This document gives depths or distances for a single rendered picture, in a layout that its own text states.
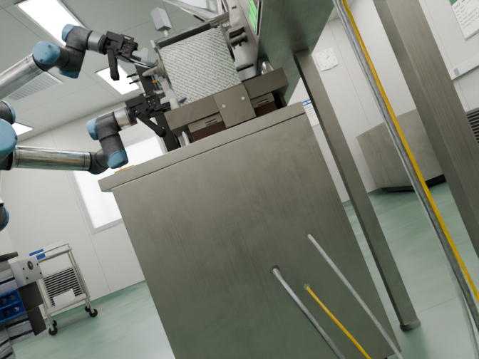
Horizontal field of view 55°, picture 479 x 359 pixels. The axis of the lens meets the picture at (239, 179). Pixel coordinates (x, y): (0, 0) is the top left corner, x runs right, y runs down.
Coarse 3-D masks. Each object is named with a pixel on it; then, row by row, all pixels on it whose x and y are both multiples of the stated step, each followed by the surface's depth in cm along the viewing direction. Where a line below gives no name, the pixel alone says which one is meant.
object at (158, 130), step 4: (140, 116) 162; (144, 116) 162; (140, 120) 163; (144, 120) 162; (148, 120) 163; (148, 124) 163; (152, 124) 163; (152, 128) 163; (156, 128) 163; (160, 128) 163; (156, 132) 163; (160, 132) 163; (164, 132) 163; (160, 136) 163; (164, 136) 165
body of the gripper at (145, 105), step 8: (152, 96) 163; (128, 104) 163; (136, 104) 163; (144, 104) 161; (152, 104) 162; (128, 112) 161; (136, 112) 163; (144, 112) 163; (152, 112) 162; (160, 112) 164; (136, 120) 166
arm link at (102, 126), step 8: (112, 112) 163; (96, 120) 161; (104, 120) 161; (112, 120) 161; (88, 128) 161; (96, 128) 161; (104, 128) 161; (112, 128) 162; (120, 128) 163; (96, 136) 162; (104, 136) 161
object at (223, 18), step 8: (216, 16) 196; (224, 16) 196; (200, 24) 196; (208, 24) 197; (216, 24) 203; (176, 32) 196; (184, 32) 196; (192, 32) 198; (200, 32) 202; (152, 40) 195; (160, 40) 196; (168, 40) 197; (176, 40) 200
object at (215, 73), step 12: (204, 60) 165; (216, 60) 165; (228, 60) 165; (180, 72) 165; (192, 72) 165; (204, 72) 165; (216, 72) 165; (228, 72) 165; (180, 84) 165; (192, 84) 165; (204, 84) 164; (216, 84) 164; (228, 84) 164; (180, 96) 164; (192, 96) 164; (204, 96) 164
